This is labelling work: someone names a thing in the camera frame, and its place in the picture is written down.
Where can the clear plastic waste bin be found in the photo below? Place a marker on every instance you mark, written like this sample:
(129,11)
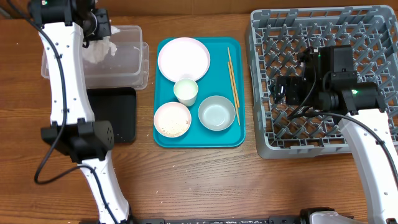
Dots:
(128,68)

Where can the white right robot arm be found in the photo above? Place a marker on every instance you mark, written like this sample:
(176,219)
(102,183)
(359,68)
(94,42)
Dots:
(329,86)

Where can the grey-blue bowl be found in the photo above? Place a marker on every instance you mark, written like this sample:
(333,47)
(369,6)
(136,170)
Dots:
(216,113)

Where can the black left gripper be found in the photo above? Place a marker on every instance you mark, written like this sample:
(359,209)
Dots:
(102,14)

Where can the wooden chopstick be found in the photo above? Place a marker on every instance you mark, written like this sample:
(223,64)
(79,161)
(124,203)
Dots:
(230,60)
(234,93)

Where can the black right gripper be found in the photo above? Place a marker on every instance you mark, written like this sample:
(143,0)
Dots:
(291,86)

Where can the small pink bowl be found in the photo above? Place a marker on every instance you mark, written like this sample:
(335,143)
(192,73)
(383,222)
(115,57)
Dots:
(172,119)

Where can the large pink plate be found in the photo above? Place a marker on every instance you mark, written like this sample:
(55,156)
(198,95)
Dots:
(183,57)

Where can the grey dishwasher rack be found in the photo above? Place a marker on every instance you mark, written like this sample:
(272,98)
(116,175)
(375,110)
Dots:
(275,37)

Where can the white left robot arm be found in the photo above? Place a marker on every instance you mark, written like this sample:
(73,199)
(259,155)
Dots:
(74,131)

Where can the black plastic tray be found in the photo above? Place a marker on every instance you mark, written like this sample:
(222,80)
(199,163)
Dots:
(118,106)

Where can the pale green cup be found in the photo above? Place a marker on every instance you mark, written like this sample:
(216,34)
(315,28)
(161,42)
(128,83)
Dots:
(186,91)

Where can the teal serving tray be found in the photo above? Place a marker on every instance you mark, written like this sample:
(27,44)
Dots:
(215,82)

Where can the white napkin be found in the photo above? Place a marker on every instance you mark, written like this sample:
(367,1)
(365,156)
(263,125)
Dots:
(98,49)

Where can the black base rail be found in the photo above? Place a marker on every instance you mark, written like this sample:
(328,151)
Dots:
(288,219)

